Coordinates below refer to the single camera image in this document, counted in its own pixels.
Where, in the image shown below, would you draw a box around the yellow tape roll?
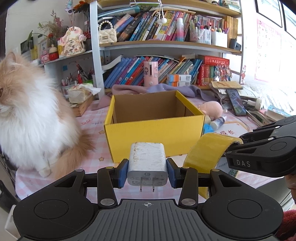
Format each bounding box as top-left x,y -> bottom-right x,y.
182,132 -> 244,200

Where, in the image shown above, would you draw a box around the white USB wall charger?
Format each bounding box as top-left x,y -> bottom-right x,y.
127,142 -> 168,189

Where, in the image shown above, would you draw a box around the blue sponge piece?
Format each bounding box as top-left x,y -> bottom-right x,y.
203,123 -> 214,135

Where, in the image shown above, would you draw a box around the blue white spray bottle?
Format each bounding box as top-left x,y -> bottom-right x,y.
210,116 -> 227,131

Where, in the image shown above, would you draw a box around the pink plush toy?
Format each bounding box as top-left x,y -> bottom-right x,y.
198,101 -> 223,121

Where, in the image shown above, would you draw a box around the beige rectangular block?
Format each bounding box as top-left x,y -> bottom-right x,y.
204,115 -> 211,125

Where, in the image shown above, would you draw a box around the stack of books right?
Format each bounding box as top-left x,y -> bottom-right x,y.
246,105 -> 291,126

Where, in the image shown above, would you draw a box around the white power adapter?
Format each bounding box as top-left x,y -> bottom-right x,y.
247,98 -> 262,110

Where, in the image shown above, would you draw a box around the black smartphone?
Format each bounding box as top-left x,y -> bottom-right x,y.
226,89 -> 247,116

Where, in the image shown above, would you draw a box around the pink checkered table mat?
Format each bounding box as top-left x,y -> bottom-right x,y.
14,97 -> 278,202

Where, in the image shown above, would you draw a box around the yellow cardboard box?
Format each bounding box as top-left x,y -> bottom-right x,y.
104,91 -> 205,163

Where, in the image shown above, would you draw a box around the wooden chess box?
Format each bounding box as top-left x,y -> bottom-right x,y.
71,95 -> 94,117

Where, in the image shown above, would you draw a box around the brown paper envelope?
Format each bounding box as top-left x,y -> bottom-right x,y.
211,81 -> 243,89

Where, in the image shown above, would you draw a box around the purple pink cloth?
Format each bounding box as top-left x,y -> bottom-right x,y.
91,83 -> 216,110

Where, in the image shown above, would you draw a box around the tissue pack cloth cover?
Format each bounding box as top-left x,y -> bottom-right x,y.
68,83 -> 101,104

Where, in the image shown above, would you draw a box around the orange white fluffy cat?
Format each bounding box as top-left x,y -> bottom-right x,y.
1,52 -> 95,179

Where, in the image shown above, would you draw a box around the red dictionary books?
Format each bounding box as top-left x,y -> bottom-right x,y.
197,55 -> 230,86

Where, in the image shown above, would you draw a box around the orange white blue boxes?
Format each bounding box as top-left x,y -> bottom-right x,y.
166,74 -> 192,87

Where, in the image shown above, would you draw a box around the pink cylindrical device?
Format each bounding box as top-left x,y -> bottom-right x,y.
144,61 -> 159,87

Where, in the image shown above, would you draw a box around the white pen holder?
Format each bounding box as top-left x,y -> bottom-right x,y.
211,31 -> 228,48

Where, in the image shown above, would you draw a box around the pink doll figurine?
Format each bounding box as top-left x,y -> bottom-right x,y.
59,26 -> 86,57

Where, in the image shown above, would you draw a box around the grey wooden bookshelf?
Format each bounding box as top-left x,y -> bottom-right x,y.
39,1 -> 242,97

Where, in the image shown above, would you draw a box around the white pearl handbag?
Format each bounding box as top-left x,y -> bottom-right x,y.
98,20 -> 117,44

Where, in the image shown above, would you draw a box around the white charging cable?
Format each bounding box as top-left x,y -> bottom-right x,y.
219,94 -> 251,132

